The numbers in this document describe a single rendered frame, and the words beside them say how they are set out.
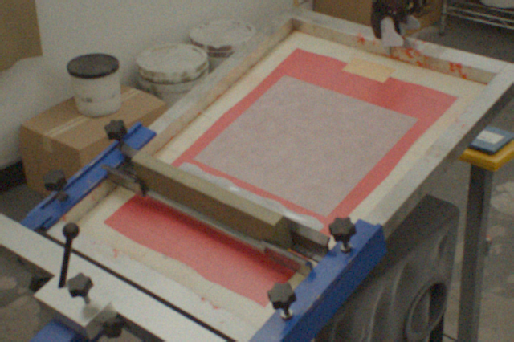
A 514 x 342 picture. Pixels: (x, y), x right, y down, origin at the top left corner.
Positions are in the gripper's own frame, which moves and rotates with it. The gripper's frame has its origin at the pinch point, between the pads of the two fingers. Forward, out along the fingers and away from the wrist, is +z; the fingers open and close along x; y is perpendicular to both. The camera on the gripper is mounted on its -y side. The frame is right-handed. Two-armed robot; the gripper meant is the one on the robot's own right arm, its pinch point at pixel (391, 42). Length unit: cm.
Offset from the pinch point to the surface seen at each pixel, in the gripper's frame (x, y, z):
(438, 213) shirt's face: -17.1, 19.7, 26.7
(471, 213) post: 7, 11, 52
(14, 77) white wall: 13, -200, 85
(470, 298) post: 0, 13, 76
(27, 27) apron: 25, -194, 67
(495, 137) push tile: 14.4, 14.1, 33.0
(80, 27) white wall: 49, -200, 85
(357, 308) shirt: -49, 22, 22
